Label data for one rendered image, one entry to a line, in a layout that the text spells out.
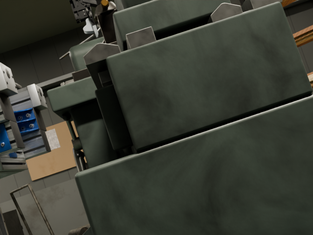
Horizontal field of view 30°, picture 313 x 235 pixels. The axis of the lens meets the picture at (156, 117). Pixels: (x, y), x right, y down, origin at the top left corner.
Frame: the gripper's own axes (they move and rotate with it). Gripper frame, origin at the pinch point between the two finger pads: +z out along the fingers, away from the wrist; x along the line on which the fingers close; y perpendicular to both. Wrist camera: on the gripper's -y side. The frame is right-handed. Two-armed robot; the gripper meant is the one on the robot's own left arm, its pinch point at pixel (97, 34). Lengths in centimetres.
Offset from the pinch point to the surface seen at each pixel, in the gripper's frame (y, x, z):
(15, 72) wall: 131, -641, -141
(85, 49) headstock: 6.9, 16.5, 8.6
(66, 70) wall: 56, -638, -118
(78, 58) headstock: 11.3, 16.8, 11.1
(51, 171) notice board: 127, -638, 22
